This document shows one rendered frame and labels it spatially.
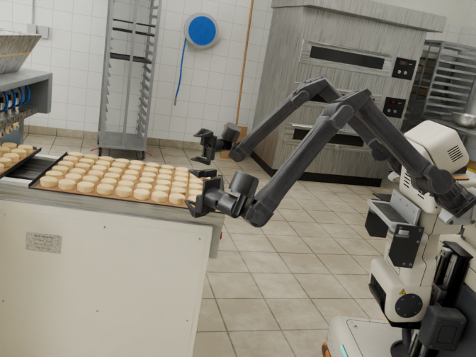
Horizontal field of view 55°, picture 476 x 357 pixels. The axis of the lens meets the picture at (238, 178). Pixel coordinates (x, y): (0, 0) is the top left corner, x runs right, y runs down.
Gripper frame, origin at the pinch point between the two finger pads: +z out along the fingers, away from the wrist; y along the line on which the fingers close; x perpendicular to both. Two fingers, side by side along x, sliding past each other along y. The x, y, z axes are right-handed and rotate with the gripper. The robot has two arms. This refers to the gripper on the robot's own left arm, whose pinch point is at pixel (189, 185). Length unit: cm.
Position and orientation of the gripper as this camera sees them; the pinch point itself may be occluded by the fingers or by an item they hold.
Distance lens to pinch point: 136.7
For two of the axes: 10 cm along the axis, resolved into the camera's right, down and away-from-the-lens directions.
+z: -7.4, -3.0, 6.0
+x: 6.6, -1.3, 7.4
